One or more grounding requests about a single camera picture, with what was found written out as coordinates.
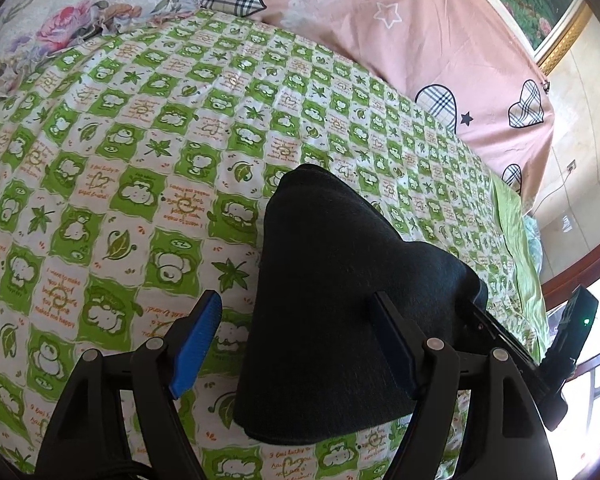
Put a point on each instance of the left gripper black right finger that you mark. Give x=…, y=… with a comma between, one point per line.
x=482, y=391

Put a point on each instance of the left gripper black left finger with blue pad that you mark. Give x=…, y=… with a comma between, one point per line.
x=116, y=417

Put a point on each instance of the dark navy pants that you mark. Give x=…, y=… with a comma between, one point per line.
x=314, y=367

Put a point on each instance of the light green blanket edge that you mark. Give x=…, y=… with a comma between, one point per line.
x=522, y=310

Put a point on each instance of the green white checkered bedsheet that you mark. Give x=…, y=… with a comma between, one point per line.
x=134, y=175

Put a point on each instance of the pink quilt with plaid hearts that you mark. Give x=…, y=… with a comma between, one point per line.
x=457, y=59

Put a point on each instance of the framed landscape painting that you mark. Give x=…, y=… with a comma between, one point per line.
x=551, y=27

